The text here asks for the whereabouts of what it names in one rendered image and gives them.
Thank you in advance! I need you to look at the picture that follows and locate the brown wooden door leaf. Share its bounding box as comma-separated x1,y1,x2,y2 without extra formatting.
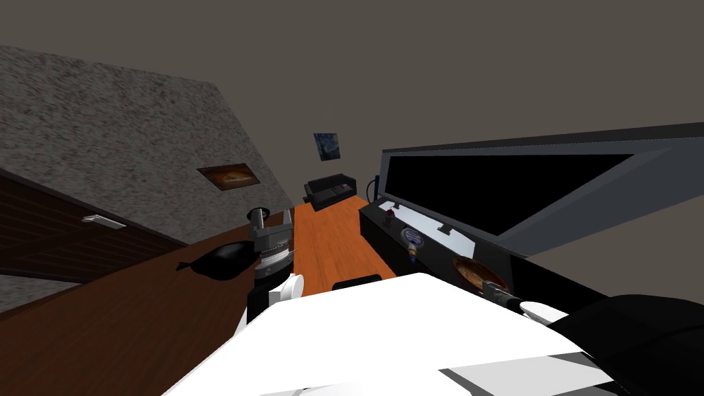
0,208,296,396

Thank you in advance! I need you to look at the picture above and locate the dark brown door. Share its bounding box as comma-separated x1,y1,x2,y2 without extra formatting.
0,169,189,285

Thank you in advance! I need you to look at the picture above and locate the orange picture on wall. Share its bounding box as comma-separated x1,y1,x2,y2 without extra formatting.
197,162,261,193

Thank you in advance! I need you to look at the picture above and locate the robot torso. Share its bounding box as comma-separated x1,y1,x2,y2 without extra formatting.
161,272,618,396

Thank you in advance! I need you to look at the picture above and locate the brown round plate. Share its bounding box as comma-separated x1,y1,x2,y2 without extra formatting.
452,255,508,296

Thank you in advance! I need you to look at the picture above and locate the black television stand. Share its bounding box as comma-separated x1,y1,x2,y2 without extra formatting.
359,197,611,311

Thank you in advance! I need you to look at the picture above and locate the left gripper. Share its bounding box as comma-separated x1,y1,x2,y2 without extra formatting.
251,208,294,254

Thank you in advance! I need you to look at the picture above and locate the large black television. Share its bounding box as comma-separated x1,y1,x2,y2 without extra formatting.
378,122,704,259

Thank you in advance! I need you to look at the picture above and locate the silver door handle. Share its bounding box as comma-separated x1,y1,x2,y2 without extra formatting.
81,214,127,230

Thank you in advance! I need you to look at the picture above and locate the blue picture on wall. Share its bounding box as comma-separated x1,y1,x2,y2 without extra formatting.
313,131,342,162

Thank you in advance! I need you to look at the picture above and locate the black door handle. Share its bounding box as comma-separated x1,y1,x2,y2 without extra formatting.
175,240,259,282

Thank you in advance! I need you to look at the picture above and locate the black sofa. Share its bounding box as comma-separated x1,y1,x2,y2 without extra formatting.
303,173,359,212

